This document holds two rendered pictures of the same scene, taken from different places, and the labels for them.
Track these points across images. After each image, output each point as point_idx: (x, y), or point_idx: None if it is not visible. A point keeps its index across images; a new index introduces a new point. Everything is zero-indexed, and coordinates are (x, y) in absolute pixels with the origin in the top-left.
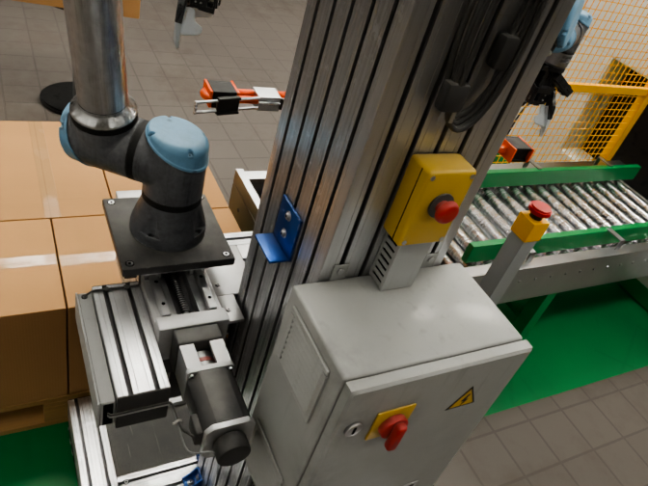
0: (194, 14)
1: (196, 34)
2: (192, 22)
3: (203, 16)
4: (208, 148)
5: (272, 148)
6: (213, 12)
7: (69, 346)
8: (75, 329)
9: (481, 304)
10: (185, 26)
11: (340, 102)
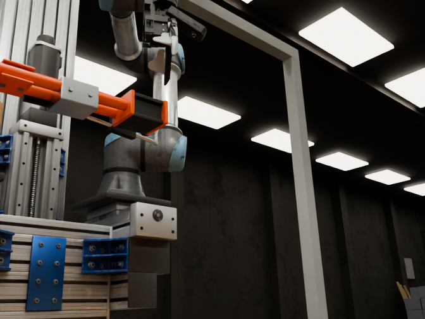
0: (157, 54)
1: (151, 69)
2: (157, 61)
3: (162, 43)
4: (105, 139)
5: (69, 125)
6: (143, 45)
7: None
8: None
9: None
10: (161, 66)
11: None
